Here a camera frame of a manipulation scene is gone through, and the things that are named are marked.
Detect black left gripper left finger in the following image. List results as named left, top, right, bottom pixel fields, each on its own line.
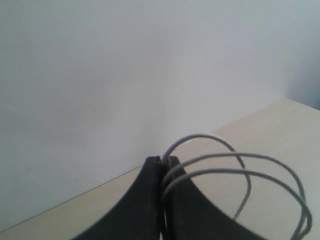
left=75, top=156, right=163, bottom=240

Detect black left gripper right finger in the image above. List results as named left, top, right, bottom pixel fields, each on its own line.
left=161, top=156, right=266, bottom=240

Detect white wired earphones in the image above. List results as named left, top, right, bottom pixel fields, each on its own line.
left=161, top=134, right=313, bottom=240

